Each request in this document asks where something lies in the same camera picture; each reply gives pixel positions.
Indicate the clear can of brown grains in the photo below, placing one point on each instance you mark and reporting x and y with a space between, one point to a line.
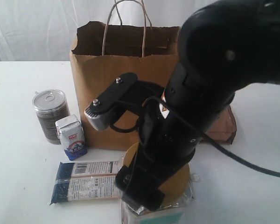
50 106

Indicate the white backdrop curtain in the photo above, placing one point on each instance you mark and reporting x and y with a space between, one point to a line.
43 30

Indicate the white wrapped candy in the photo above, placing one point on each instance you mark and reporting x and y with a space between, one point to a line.
195 178

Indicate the dark blue noodle packet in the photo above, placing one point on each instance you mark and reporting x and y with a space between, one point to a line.
82 181

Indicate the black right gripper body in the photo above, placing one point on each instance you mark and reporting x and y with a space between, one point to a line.
166 144

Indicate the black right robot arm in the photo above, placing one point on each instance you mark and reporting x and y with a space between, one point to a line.
222 48

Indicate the brown pouch with orange label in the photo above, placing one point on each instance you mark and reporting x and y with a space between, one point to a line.
224 128

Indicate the blue white milk carton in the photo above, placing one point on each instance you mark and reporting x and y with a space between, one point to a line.
71 136

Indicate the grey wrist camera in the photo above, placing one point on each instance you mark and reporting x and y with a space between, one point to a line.
99 122

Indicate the clear jar with yellow lid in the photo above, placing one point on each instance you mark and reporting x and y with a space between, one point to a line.
178 194

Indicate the brown paper shopping bag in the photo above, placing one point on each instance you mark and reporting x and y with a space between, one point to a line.
100 53

